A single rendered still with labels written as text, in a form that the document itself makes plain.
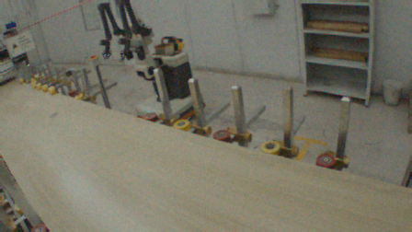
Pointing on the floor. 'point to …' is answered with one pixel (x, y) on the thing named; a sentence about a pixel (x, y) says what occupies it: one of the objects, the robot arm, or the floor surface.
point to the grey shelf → (347, 70)
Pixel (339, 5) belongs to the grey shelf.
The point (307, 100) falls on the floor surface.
